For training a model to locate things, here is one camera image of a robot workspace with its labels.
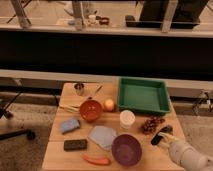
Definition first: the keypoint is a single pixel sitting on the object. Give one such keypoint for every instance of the wooden utensil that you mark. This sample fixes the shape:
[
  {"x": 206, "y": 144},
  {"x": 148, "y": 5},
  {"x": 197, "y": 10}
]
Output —
[{"x": 70, "y": 108}]

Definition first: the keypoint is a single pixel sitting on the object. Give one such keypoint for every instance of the light blue folded cloth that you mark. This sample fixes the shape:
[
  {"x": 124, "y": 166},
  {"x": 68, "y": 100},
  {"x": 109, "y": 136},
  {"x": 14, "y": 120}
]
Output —
[{"x": 103, "y": 136}]

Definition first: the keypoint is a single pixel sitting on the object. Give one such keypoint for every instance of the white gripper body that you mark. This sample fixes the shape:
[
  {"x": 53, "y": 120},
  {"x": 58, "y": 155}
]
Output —
[{"x": 171, "y": 144}]

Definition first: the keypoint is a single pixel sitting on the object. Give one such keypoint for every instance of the purple bowl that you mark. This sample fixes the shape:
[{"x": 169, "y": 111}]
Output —
[{"x": 126, "y": 150}]

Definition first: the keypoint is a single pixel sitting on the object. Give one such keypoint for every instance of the orange carrot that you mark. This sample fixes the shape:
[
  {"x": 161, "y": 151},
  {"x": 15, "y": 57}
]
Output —
[{"x": 96, "y": 161}]

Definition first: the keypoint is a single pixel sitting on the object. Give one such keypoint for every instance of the white plastic cup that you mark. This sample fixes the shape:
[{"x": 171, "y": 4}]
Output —
[{"x": 127, "y": 119}]

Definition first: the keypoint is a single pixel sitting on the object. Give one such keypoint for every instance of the small metal cup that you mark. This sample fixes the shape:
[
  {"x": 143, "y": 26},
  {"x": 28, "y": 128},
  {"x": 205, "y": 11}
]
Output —
[{"x": 79, "y": 88}]

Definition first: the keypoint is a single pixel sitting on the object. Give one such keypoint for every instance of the bunch of red grapes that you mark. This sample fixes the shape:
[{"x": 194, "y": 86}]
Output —
[{"x": 150, "y": 125}]

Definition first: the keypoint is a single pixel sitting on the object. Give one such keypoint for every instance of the orange bowl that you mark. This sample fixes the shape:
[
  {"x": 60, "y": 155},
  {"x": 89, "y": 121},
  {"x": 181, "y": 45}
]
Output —
[{"x": 90, "y": 110}]

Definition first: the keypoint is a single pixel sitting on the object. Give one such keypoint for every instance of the black brush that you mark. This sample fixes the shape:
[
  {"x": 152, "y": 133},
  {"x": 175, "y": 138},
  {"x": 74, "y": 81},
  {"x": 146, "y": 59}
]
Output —
[{"x": 158, "y": 137}]

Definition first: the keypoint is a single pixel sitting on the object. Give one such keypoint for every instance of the black sponge block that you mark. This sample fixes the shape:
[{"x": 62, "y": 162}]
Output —
[{"x": 70, "y": 145}]

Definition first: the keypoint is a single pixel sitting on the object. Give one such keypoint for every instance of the metal spoon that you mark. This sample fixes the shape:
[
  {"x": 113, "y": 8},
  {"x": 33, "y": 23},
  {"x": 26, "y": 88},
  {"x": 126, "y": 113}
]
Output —
[{"x": 94, "y": 94}]

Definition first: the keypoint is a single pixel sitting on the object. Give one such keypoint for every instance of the small blue cloth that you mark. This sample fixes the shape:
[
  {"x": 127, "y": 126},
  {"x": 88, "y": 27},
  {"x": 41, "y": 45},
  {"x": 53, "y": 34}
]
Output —
[{"x": 69, "y": 125}]

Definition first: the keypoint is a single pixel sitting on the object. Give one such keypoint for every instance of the green plastic tray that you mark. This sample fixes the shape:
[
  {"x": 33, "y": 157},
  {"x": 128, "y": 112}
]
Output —
[{"x": 143, "y": 96}]

